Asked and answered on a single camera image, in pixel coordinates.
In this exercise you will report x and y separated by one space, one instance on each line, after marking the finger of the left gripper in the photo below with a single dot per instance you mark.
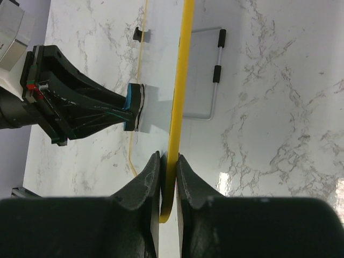
77 114
70 76

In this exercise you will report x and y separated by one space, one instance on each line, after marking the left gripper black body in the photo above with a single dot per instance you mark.
35 103

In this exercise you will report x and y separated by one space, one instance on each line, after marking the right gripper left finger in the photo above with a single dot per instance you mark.
125 224

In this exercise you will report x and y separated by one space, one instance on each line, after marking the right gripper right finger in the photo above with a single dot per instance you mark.
213 225

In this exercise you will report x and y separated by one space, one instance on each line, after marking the blue whiteboard eraser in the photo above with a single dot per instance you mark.
134 104

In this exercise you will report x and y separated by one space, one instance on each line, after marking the yellow framed whiteboard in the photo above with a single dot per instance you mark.
172 22

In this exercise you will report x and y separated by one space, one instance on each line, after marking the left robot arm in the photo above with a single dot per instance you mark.
13 114

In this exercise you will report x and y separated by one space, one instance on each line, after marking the aluminium front extrusion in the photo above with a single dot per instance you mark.
21 192

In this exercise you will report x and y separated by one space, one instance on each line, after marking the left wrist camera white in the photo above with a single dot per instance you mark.
16 30

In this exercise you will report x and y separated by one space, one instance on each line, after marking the metal wire whiteboard stand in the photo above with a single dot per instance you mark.
203 75

